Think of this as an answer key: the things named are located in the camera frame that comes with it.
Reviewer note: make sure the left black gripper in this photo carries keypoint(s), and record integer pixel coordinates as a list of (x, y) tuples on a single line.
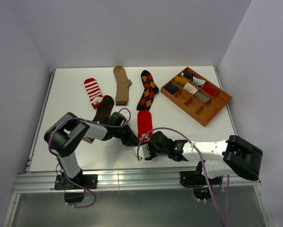
[(130, 139)]

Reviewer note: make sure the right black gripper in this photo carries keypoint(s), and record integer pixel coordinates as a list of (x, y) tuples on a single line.
[(149, 145)]

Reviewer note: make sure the red patterned sock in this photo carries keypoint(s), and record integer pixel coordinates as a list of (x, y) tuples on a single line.
[(144, 122)]

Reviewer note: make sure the navy blue sock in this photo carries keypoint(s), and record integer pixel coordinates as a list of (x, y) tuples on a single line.
[(172, 89)]

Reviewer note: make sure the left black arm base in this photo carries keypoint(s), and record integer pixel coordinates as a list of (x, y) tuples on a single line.
[(63, 184)]

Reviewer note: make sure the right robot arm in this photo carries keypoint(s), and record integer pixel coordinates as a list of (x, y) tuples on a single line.
[(226, 157)]

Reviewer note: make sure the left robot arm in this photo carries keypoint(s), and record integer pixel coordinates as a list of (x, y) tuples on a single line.
[(67, 133)]

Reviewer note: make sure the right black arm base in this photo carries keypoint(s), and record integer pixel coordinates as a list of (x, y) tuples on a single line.
[(197, 182)]

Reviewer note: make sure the brown striped-cuff sock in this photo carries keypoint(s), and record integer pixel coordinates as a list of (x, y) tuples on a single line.
[(104, 110)]

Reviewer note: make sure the black argyle sock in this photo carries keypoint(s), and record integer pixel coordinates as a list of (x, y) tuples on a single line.
[(150, 90)]

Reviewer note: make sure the red white striped sock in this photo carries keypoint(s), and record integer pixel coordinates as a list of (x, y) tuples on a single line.
[(93, 91)]

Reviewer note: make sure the tan sock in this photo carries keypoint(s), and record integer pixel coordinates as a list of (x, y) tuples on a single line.
[(122, 86)]

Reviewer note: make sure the orange compartment tray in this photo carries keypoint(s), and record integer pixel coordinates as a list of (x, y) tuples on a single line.
[(202, 113)]

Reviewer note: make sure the cream rolled sock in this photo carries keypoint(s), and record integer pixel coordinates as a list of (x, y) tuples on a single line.
[(190, 88)]

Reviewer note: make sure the mustard rolled sock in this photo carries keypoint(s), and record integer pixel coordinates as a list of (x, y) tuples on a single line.
[(180, 80)]

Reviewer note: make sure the white grey striped rolled sock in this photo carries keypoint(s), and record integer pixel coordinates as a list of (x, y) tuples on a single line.
[(199, 82)]

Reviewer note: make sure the black white striped rolled sock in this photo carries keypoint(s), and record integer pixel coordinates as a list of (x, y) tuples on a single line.
[(188, 75)]

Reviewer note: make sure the red rolled sock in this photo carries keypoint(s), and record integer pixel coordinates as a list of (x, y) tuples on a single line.
[(209, 89)]

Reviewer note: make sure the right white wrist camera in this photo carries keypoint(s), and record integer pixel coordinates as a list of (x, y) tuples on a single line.
[(143, 152)]

